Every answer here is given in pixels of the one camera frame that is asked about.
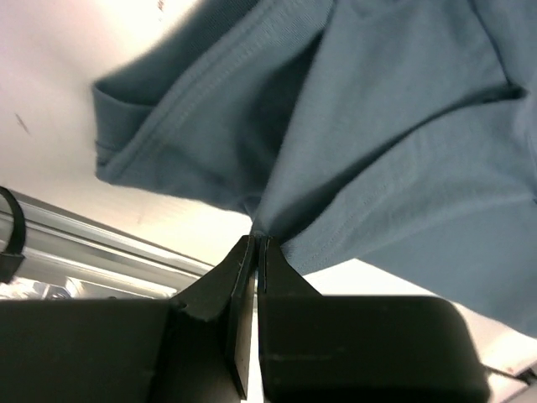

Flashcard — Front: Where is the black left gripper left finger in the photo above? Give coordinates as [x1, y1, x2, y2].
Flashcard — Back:
[169, 236, 257, 399]

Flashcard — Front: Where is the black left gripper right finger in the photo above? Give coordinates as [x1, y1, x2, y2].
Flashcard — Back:
[258, 238, 321, 399]

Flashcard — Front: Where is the teal blue t shirt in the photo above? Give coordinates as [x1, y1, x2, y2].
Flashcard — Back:
[92, 1, 536, 336]

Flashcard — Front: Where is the black cable tie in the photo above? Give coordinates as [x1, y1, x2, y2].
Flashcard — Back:
[1, 187, 27, 284]

